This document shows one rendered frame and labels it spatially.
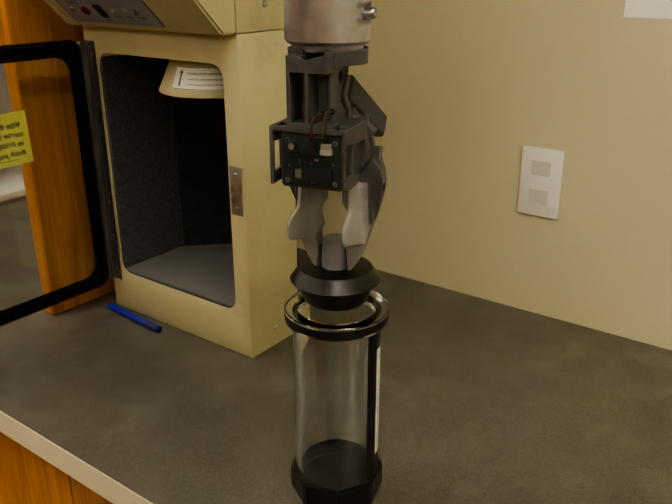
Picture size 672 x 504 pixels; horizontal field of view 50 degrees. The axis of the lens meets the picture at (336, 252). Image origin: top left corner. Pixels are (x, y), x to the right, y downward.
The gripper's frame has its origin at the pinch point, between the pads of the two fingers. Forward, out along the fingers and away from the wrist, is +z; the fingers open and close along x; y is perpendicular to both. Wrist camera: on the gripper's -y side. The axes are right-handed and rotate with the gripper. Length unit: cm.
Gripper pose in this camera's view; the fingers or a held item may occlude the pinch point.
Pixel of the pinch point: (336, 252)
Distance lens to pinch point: 72.1
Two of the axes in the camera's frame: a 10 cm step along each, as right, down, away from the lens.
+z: 0.0, 9.3, 3.6
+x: 9.3, 1.3, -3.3
